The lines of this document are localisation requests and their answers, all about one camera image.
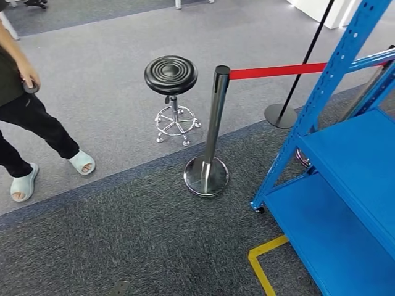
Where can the blue metal shelf rack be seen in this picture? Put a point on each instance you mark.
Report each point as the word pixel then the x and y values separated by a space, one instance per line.
pixel 355 163

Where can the black stool with chrome base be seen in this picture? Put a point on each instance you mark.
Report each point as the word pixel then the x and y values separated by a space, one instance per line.
pixel 169 75

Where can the black stanchion with round base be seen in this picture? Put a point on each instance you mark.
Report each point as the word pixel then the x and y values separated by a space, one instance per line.
pixel 279 116

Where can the red barrier belt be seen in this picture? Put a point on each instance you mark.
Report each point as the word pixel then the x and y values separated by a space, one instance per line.
pixel 277 71

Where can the white furniture leg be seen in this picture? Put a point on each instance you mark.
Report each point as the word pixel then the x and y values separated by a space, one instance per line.
pixel 178 4

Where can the white partition blocks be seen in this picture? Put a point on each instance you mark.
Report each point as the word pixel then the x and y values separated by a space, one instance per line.
pixel 324 10

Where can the person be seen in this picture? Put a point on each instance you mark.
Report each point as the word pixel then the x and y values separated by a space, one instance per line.
pixel 31 118

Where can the black chair base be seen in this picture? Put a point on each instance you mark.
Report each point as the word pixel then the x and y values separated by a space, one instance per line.
pixel 35 3

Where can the white table leg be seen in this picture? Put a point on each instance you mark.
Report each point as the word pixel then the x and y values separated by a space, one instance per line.
pixel 9 26

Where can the black stanchion post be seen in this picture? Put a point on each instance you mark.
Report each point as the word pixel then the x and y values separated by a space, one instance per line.
pixel 367 92

